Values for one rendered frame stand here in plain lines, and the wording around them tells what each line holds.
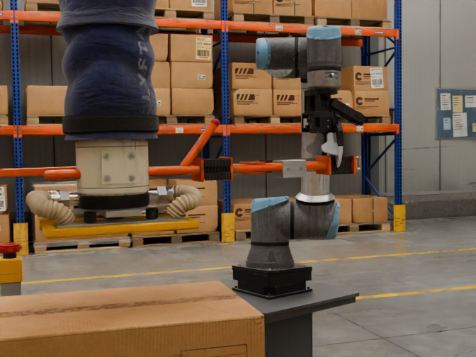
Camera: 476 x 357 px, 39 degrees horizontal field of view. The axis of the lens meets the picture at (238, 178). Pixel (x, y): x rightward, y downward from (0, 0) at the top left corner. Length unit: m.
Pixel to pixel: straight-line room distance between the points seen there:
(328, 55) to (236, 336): 0.76
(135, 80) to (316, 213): 1.19
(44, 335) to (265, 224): 1.30
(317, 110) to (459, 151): 10.81
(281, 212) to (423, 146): 9.63
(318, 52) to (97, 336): 0.90
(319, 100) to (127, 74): 0.53
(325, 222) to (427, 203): 9.51
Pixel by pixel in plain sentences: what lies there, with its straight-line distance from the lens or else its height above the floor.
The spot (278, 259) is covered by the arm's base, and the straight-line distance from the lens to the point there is 2.55.
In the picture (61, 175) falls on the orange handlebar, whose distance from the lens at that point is 1.57.
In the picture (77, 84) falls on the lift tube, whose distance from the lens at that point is 1.55.
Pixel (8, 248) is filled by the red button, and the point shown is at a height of 1.03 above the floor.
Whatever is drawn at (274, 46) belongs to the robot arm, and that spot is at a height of 1.60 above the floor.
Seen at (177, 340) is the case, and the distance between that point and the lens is 1.47.
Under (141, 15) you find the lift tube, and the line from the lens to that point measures 1.56.
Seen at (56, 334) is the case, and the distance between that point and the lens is 1.44.
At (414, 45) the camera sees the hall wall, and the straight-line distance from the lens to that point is 12.11.
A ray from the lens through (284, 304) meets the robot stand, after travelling 2.44.
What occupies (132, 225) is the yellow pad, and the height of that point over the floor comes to 1.15.
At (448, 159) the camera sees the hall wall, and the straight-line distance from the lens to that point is 12.41.
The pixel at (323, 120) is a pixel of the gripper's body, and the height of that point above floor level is 1.39.
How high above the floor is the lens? 1.33
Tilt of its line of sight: 3 degrees down
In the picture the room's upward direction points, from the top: 1 degrees counter-clockwise
